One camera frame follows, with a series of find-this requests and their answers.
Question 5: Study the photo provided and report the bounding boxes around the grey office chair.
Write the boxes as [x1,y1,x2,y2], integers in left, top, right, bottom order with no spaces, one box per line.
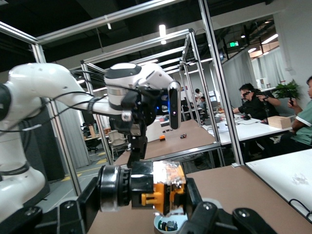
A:
[107,129,128,159]

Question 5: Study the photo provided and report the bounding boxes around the cardboard box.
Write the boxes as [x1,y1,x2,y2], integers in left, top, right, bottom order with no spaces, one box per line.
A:
[267,115,293,130]

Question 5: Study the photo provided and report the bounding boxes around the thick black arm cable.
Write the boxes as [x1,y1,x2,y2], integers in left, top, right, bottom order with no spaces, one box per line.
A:
[0,91,137,134]

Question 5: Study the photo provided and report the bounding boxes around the orange black switch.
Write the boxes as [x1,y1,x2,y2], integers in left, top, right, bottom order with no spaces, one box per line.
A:
[97,160,188,216]

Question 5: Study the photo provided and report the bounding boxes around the green potted plant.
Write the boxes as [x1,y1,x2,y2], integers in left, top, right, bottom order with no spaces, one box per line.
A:
[273,78,301,101]

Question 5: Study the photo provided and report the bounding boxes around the brown top work table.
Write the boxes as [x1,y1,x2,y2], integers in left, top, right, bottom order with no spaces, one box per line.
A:
[114,119,217,167]

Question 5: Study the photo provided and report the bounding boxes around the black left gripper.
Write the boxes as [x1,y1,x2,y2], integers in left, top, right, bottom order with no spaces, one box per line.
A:
[109,86,158,169]

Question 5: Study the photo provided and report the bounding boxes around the white office table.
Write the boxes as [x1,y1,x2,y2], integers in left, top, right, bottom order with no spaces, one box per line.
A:
[207,114,293,146]
[244,148,312,224]

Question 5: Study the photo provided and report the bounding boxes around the white box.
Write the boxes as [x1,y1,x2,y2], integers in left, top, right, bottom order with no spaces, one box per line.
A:
[146,119,164,143]

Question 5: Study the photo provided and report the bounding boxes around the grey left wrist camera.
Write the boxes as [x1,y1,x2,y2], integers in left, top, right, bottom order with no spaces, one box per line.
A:
[167,81,182,131]

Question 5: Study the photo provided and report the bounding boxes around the aluminium cell frame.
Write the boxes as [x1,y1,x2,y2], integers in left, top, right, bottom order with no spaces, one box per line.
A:
[0,0,246,196]
[81,28,223,169]

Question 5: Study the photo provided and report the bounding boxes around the ceiling tube light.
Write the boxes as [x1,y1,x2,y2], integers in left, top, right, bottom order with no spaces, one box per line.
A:
[158,24,167,45]

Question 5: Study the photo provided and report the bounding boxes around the person in green shirt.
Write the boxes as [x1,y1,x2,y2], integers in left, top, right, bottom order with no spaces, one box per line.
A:
[287,75,312,147]

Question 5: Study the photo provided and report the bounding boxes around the person in black shirt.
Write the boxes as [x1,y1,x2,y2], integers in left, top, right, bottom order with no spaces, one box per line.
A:
[232,82,281,123]

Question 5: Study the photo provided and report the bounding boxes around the light blue round plate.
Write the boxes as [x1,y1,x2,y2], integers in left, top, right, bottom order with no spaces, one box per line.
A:
[153,211,190,234]

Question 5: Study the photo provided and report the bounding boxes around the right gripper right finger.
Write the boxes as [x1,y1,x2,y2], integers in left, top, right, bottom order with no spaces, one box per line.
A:
[178,177,277,234]

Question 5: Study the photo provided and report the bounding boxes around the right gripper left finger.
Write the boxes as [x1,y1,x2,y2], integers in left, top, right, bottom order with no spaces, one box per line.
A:
[0,176,101,234]

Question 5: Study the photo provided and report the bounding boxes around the thin black cable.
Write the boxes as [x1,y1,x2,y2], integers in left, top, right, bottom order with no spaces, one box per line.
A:
[288,198,312,220]

